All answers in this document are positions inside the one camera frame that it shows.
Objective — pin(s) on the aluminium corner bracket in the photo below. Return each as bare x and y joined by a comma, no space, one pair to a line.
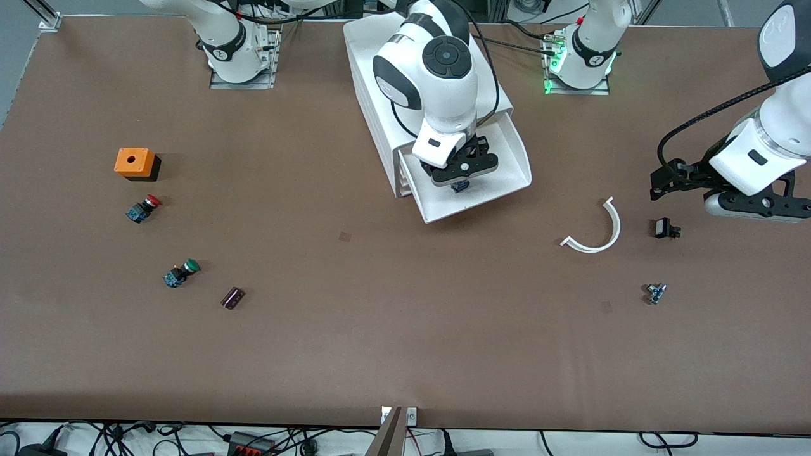
49,21

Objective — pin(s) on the white curved plastic strip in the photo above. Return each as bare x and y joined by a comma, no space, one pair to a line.
611,234

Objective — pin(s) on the yellow push button switch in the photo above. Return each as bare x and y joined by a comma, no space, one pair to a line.
460,186

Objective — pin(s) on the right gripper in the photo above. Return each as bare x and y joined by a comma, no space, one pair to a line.
473,148

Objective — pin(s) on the small blue electronic part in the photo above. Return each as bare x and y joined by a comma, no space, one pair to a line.
656,293

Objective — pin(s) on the black power strip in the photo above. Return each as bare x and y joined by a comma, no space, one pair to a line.
250,444

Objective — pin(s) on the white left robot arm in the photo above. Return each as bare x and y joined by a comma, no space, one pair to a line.
789,120

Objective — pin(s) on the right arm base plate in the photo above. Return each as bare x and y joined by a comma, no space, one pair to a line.
218,82

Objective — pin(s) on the dark brown capacitor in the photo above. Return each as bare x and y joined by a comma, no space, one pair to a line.
232,297

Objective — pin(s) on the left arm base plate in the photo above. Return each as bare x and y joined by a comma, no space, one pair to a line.
602,90

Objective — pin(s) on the small black switch part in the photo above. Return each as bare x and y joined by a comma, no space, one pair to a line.
664,228

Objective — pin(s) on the brown wooden post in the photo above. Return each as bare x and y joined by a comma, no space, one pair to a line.
386,440

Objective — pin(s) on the red push button switch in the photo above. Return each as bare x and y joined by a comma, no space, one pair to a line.
142,209

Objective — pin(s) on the green push button switch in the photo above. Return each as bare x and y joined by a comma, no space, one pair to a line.
180,273

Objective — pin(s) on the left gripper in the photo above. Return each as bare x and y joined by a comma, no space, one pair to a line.
698,171

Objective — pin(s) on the small metal edge bracket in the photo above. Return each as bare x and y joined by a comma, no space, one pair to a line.
412,415
385,415

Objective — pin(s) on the orange button enclosure box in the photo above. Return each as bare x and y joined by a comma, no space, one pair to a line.
133,161

